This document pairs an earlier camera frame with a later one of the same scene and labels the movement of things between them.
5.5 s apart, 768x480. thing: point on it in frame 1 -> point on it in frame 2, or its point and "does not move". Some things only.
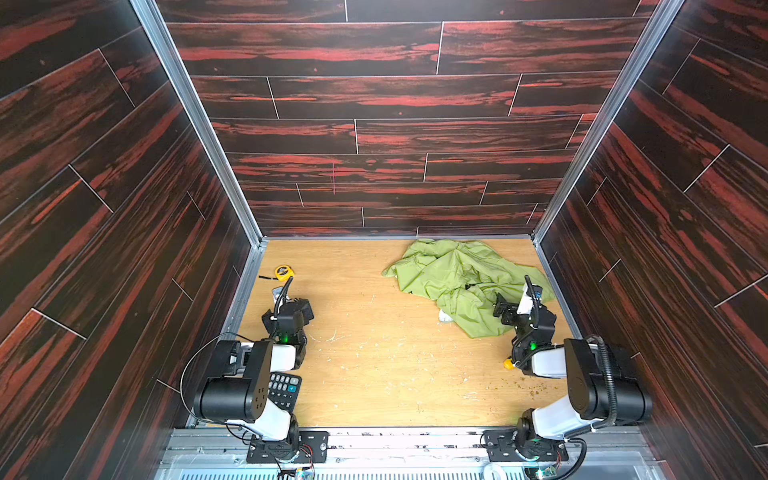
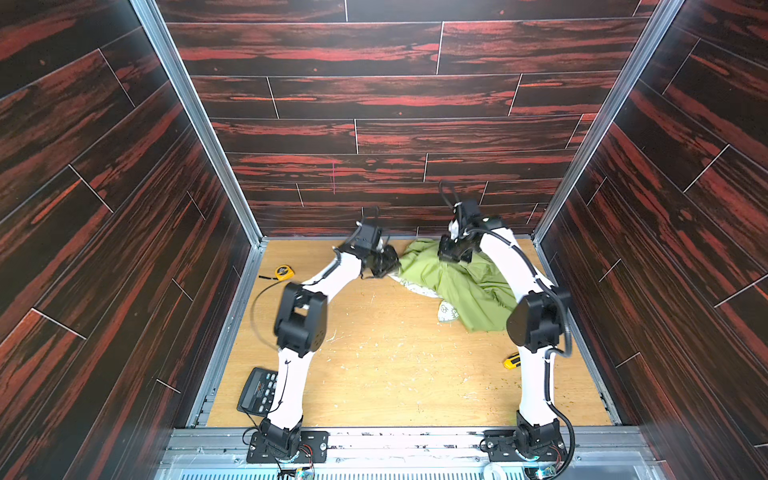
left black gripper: [282, 318] -> [384, 261]
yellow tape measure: [282, 273] does not move
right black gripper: [525, 317] -> [454, 250]
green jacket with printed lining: [465, 277] does not move
